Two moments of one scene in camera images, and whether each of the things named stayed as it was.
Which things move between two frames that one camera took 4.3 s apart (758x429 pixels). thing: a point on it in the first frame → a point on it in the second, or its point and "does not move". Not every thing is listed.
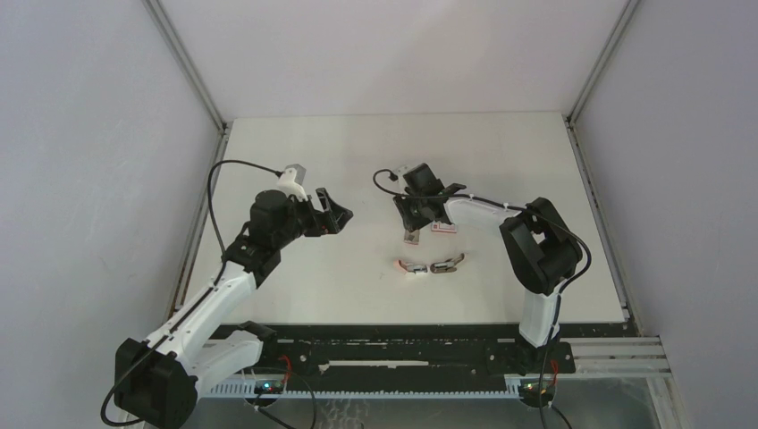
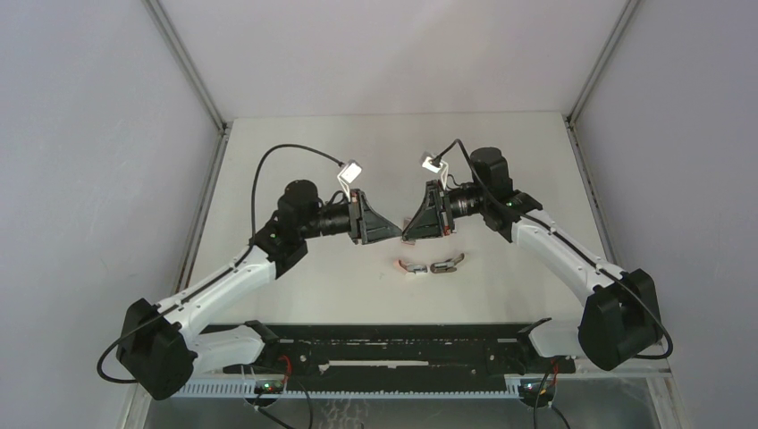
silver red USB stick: [409, 267] does not move
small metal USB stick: [446, 266] does not move
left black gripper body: [305, 219] → [344, 218]
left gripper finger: [338, 216] → [373, 227]
